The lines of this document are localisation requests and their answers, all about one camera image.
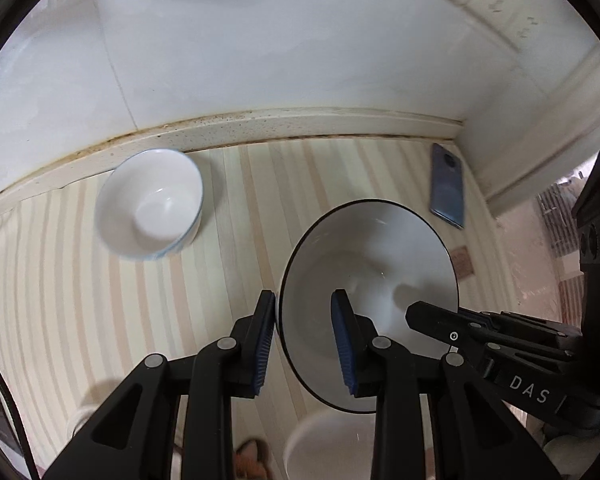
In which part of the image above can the white bowl with dark rim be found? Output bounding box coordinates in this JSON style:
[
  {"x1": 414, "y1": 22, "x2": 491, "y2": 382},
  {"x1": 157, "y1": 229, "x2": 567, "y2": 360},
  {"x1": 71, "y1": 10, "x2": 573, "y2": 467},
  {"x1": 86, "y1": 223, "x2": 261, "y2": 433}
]
[{"x1": 276, "y1": 200, "x2": 460, "y2": 414}]

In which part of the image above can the white bowl with blue dots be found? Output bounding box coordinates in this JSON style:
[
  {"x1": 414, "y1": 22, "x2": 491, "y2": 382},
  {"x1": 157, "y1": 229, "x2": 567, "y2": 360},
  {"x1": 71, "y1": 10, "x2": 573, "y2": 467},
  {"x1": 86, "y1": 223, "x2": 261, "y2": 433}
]
[{"x1": 94, "y1": 148, "x2": 204, "y2": 261}]

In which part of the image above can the plain white bowl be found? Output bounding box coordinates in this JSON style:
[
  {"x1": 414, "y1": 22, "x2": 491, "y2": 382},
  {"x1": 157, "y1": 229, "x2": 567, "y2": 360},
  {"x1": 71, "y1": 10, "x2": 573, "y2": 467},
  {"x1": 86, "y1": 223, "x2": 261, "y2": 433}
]
[{"x1": 284, "y1": 408, "x2": 375, "y2": 480}]

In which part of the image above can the white gloved hand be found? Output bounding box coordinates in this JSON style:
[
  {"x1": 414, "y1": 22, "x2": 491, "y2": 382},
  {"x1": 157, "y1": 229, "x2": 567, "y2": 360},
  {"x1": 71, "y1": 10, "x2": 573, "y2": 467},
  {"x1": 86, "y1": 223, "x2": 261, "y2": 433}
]
[{"x1": 541, "y1": 424, "x2": 600, "y2": 479}]

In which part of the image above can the brown mat label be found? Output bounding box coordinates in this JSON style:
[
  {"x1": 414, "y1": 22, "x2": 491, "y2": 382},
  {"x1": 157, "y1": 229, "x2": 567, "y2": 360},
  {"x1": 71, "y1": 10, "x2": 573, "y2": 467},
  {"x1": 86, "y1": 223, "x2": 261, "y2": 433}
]
[{"x1": 450, "y1": 246, "x2": 475, "y2": 281}]

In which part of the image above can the striped table mat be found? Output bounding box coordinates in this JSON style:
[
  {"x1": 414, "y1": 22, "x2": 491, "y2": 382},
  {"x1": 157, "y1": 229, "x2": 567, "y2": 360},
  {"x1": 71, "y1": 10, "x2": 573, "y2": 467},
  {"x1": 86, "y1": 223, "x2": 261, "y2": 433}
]
[{"x1": 0, "y1": 136, "x2": 517, "y2": 479}]

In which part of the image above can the blue smartphone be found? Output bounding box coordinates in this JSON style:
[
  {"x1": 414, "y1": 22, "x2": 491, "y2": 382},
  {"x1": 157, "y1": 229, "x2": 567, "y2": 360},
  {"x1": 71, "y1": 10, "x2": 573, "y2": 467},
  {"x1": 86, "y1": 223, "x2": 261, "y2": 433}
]
[{"x1": 429, "y1": 143, "x2": 465, "y2": 229}]

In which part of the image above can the black cable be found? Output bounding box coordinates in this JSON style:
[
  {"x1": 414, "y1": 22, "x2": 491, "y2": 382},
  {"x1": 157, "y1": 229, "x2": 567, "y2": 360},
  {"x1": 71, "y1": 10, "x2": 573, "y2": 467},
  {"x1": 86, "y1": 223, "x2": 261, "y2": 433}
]
[{"x1": 0, "y1": 349, "x2": 42, "y2": 480}]

